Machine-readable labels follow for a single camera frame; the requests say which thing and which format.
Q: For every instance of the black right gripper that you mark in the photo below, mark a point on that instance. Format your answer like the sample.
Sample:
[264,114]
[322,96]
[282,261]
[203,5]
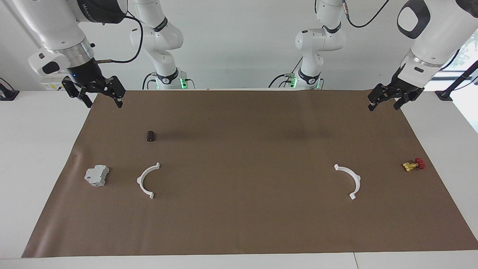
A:
[87,74]

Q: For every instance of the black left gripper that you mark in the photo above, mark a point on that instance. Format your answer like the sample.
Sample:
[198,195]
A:
[406,86]

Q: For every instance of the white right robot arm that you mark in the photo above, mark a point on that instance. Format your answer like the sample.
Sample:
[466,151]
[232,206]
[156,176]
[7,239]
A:
[56,22]

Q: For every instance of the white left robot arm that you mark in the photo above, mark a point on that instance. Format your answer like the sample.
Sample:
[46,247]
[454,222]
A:
[433,41]

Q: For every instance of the small dark brown cylinder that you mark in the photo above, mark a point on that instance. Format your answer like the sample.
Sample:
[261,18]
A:
[150,136]

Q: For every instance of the bright window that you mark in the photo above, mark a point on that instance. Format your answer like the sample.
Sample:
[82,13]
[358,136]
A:
[465,56]

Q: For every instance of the grey circuit breaker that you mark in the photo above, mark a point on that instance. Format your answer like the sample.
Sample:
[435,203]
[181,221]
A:
[96,176]

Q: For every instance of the brown paper table mat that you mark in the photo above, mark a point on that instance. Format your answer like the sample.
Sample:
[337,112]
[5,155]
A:
[242,209]

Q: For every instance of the white wall outlet box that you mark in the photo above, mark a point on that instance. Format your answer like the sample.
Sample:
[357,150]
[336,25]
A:
[50,86]

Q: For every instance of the black camera stand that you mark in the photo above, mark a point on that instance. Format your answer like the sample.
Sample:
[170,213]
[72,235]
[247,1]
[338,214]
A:
[457,80]

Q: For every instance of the black table clamp mount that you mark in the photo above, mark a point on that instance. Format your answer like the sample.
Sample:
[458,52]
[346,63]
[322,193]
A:
[6,93]

